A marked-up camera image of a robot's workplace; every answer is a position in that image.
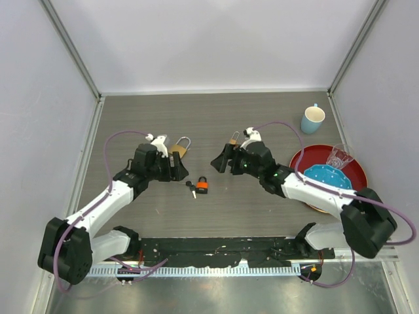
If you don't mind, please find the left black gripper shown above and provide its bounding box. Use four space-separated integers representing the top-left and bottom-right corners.
146 152 188 182

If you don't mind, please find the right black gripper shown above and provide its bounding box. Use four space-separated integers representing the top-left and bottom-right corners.
211 143 264 179

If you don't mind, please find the small brass padlock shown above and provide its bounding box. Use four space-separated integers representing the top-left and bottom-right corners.
228 131 240 145

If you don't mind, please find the orange black padlock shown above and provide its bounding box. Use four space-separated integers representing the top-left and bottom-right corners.
196 176 209 194

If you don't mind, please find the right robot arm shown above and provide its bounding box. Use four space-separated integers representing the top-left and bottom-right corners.
211 141 397 258

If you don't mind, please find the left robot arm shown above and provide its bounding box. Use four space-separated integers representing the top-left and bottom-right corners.
37 144 189 285

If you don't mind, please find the large brass padlock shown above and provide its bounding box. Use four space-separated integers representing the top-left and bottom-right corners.
168 136 191 159

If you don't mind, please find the light blue mug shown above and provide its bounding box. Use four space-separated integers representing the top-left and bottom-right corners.
301 103 326 134

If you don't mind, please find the blue dotted plate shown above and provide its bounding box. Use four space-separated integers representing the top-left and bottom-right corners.
304 164 352 190

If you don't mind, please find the clear drinking glass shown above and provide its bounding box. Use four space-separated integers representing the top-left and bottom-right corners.
326 143 354 169

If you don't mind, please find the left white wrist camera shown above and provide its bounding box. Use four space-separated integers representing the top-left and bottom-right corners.
145 133 170 158

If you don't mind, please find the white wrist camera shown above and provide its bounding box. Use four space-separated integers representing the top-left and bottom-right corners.
240 127 262 149
145 133 170 158

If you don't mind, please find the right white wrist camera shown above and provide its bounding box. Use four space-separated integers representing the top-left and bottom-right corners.
240 127 262 149

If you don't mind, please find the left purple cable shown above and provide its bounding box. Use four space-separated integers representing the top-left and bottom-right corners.
54 130 170 294

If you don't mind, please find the purple cable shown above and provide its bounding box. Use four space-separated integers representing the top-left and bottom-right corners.
54 130 170 294
255 120 417 288

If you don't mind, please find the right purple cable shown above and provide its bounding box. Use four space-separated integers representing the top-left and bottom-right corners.
255 120 417 288

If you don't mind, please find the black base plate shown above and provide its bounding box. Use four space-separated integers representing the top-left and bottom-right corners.
116 237 335 268

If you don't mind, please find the white slotted cable duct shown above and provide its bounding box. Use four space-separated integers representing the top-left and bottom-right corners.
86 262 301 278

